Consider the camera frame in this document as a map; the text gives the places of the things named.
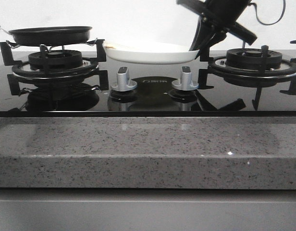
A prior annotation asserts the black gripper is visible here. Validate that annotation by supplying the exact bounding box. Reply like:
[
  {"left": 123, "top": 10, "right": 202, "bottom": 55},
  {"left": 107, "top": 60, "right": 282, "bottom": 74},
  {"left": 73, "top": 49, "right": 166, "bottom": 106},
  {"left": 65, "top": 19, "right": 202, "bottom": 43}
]
[{"left": 176, "top": 0, "right": 257, "bottom": 55}]

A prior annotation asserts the white plate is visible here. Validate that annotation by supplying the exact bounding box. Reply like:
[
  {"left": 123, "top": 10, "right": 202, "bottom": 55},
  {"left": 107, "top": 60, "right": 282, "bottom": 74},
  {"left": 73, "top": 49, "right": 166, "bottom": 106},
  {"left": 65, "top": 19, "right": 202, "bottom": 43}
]
[{"left": 104, "top": 42, "right": 198, "bottom": 64}]

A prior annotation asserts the black frying pan mint handle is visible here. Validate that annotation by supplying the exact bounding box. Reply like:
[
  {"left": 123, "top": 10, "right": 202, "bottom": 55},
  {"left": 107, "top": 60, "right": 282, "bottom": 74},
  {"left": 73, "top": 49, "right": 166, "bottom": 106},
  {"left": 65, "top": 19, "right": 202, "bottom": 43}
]
[{"left": 6, "top": 26, "right": 92, "bottom": 47}]

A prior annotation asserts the fried egg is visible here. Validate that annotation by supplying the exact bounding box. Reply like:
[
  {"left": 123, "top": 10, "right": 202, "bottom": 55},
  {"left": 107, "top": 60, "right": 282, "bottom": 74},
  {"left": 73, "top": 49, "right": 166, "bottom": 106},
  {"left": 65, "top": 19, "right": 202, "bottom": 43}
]
[{"left": 103, "top": 42, "right": 129, "bottom": 50}]

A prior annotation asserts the right silver stove knob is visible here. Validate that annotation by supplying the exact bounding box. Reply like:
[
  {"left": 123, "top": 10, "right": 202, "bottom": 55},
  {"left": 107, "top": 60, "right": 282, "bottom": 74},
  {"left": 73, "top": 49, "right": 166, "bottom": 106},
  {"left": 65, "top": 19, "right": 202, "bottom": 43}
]
[{"left": 172, "top": 66, "right": 198, "bottom": 91}]

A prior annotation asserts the silver stove knob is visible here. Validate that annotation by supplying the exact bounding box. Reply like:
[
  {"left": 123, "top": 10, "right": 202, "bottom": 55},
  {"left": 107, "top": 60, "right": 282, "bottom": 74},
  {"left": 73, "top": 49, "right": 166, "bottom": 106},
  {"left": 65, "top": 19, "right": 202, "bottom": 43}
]
[
  {"left": 172, "top": 66, "right": 198, "bottom": 91},
  {"left": 111, "top": 67, "right": 137, "bottom": 92}
]

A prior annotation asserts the right burner with pan support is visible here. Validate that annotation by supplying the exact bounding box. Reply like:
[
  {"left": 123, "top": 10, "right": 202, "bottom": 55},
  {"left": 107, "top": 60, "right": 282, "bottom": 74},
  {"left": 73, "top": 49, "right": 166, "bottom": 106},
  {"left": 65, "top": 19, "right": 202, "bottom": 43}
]
[{"left": 198, "top": 40, "right": 296, "bottom": 95}]

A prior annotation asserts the burner with pan support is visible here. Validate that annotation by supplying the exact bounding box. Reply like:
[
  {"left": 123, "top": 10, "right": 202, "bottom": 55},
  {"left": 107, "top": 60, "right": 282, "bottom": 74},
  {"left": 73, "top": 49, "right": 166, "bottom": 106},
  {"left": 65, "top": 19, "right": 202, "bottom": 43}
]
[
  {"left": 198, "top": 40, "right": 296, "bottom": 95},
  {"left": 0, "top": 39, "right": 109, "bottom": 95}
]

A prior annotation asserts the black glass cooktop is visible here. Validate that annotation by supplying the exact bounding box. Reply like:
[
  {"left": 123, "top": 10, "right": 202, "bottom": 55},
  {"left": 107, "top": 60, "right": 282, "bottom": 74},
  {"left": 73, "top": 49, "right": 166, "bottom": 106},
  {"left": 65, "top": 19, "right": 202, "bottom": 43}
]
[{"left": 0, "top": 52, "right": 296, "bottom": 117}]

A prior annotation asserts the left silver stove knob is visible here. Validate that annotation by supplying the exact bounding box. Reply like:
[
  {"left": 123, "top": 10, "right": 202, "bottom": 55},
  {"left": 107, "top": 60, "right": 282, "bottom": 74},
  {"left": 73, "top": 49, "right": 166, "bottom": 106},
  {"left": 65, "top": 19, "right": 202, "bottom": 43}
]
[{"left": 111, "top": 67, "right": 137, "bottom": 92}]

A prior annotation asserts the left burner with pan support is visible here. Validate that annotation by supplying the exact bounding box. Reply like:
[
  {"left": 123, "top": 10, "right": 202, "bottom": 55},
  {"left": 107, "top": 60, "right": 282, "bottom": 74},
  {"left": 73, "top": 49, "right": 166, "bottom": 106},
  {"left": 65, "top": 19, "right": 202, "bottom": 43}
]
[{"left": 0, "top": 39, "right": 109, "bottom": 95}]

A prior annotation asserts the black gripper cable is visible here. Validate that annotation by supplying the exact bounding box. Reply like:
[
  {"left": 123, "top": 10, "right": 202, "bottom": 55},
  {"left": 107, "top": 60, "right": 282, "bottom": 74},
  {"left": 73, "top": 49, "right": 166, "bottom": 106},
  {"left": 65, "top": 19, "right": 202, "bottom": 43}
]
[{"left": 247, "top": 0, "right": 287, "bottom": 26}]

